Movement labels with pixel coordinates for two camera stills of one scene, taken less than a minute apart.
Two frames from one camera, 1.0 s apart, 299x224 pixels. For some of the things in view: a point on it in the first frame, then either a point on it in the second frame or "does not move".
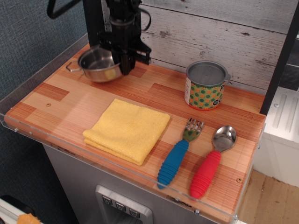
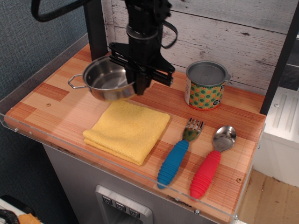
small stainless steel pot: [97, 62] to [108, 80]
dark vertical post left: [93, 13] does not move
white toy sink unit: [277, 154] does not move
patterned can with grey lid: [205, 82] does not move
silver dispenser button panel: [114, 207] does not move
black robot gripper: [125, 33] to [143, 60]
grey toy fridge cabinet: [95, 195] does not move
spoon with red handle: [224, 139] does not move
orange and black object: [29, 218] to [11, 218]
